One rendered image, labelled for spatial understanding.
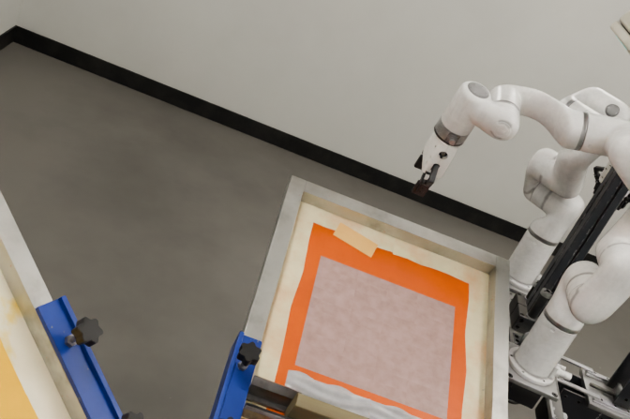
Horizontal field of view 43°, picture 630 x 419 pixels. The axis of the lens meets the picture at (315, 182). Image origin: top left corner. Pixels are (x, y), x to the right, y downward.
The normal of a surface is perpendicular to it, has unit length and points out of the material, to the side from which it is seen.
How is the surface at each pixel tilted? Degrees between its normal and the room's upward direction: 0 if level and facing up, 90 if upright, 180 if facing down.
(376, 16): 90
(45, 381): 32
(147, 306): 0
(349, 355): 19
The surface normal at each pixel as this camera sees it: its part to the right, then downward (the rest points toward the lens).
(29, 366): 0.72, -0.42
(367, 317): 0.33, -0.64
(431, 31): -0.07, 0.44
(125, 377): 0.37, -0.82
